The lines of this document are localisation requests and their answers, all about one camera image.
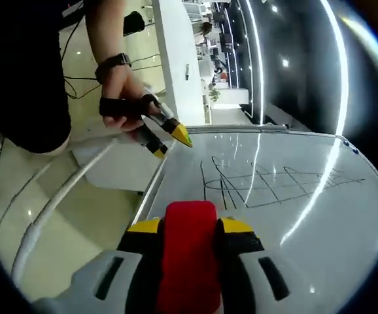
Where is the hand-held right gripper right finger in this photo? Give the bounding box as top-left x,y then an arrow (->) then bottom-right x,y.
216,216 -> 324,314

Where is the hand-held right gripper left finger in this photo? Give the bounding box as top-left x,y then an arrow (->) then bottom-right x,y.
31,217 -> 163,314

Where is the red eraser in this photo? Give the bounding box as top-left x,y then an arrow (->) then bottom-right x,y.
154,201 -> 224,314

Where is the white whiteboard grey frame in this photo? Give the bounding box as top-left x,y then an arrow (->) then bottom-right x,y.
130,126 -> 378,305

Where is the person's left hand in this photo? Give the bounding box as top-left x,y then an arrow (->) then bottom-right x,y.
98,66 -> 162,133

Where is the white curved counter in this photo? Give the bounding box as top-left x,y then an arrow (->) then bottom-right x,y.
151,0 -> 213,125

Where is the black wristwatch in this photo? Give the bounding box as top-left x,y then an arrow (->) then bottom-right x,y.
94,52 -> 133,84

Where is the long ceiling light strip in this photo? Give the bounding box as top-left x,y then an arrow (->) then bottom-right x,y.
319,0 -> 350,137
244,0 -> 265,125

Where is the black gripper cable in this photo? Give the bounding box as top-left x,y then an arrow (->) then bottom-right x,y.
60,19 -> 163,101

